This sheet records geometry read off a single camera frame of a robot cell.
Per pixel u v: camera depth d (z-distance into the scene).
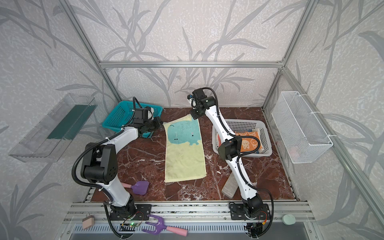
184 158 0.93
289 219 0.70
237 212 0.74
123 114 1.13
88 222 0.70
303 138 0.61
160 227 0.70
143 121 0.75
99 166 0.48
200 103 0.70
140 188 0.82
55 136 0.64
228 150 0.63
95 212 0.75
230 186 0.79
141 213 0.72
